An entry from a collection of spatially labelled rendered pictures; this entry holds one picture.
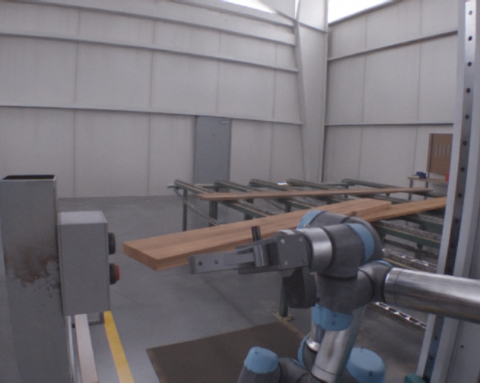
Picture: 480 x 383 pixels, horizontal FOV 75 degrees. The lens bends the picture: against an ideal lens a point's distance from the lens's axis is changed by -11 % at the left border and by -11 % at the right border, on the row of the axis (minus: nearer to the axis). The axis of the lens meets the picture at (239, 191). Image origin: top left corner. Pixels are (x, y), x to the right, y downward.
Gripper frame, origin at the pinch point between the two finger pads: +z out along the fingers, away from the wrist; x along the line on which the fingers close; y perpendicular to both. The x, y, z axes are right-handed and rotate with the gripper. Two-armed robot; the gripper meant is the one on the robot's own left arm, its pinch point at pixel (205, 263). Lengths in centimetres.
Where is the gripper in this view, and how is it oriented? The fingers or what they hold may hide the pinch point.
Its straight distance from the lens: 50.0
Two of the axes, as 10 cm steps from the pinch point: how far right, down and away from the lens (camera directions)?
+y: -1.3, -9.7, 2.1
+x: 4.5, -2.5, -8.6
